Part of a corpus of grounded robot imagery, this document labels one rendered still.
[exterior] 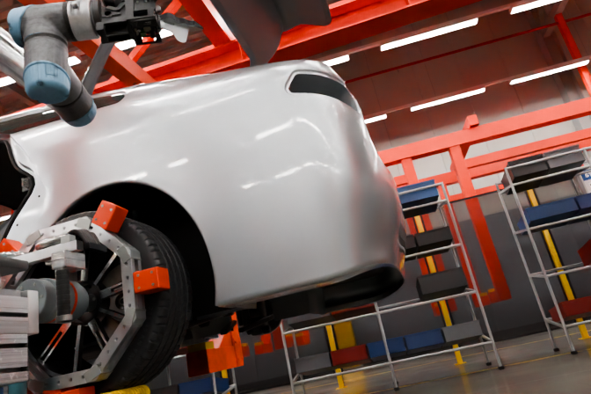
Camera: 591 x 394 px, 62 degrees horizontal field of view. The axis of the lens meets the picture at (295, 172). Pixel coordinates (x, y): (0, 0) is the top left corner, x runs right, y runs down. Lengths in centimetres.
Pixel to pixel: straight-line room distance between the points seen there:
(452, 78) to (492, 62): 98
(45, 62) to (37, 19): 9
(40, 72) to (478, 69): 1179
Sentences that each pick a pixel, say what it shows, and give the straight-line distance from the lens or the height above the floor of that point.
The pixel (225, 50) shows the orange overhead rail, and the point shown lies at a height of 320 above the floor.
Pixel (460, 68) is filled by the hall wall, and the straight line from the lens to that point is 1242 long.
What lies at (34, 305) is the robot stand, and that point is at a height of 74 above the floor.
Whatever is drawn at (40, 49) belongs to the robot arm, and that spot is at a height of 113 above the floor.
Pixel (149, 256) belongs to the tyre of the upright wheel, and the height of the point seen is 94.
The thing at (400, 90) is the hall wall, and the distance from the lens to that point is 1209.
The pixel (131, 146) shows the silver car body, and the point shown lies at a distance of 212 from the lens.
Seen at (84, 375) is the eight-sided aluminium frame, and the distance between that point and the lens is 179.
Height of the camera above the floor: 54
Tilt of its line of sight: 20 degrees up
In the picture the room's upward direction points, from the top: 12 degrees counter-clockwise
